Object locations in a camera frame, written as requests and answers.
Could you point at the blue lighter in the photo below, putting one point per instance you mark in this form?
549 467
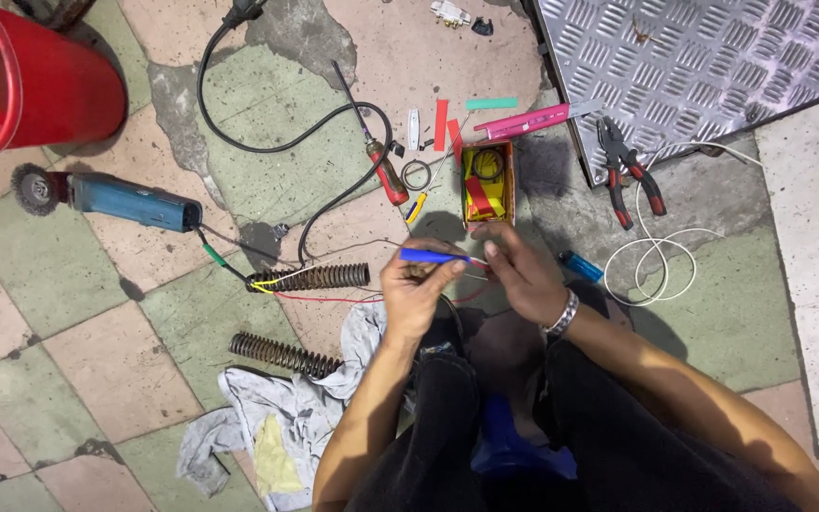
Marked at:
580 265

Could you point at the white plastic plug part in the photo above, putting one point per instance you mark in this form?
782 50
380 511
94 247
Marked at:
414 129

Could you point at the person's right hand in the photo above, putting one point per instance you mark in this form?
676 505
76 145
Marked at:
523 281

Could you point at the pink utility knife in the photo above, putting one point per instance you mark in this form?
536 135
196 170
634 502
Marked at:
530 119

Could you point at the blue heat shrink tube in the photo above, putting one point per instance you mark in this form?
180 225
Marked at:
432 256

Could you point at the person's left hand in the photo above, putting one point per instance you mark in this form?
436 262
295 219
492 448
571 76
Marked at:
413 295

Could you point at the metal tread plate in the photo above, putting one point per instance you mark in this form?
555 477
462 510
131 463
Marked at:
701 71

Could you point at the green heat shrink strip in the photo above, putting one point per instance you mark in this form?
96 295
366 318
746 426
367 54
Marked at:
491 104

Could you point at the small black plastic piece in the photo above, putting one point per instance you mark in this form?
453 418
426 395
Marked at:
482 27

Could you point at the white electrical plug piece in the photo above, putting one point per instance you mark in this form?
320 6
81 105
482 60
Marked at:
450 13

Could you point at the red heat shrink strip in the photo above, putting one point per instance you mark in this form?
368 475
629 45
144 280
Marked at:
441 124

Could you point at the rusty coil spring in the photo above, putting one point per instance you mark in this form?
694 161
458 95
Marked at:
281 354
317 277

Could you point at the small orange cardboard box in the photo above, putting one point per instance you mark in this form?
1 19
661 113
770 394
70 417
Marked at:
488 186

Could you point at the red plastic bucket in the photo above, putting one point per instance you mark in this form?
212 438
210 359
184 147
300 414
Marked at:
33 78

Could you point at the blue angle grinder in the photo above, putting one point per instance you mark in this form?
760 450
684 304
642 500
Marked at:
125 200

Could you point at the person's black trousers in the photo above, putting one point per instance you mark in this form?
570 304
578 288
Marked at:
566 441

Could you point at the grey rag cloth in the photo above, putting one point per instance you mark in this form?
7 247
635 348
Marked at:
288 419

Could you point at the blue plastic stool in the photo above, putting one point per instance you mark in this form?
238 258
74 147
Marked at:
516 444

